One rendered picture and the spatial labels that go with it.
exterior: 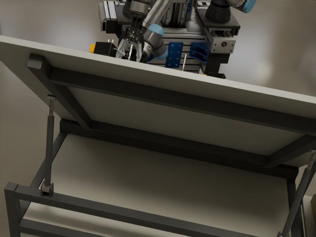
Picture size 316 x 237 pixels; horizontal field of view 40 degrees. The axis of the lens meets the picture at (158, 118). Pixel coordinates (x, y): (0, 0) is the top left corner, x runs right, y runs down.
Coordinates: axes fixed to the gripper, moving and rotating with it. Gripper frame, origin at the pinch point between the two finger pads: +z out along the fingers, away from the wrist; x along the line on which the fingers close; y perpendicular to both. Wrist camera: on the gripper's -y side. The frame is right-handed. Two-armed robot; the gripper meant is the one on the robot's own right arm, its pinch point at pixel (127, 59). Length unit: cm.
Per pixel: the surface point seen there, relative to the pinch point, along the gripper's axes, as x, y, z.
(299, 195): 66, 55, 23
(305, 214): 102, -7, 53
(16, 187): -29, 35, 52
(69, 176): -13, 2, 57
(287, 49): 169, -305, -20
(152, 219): 22, 43, 49
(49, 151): -19, 43, 32
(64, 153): -19, -11, 51
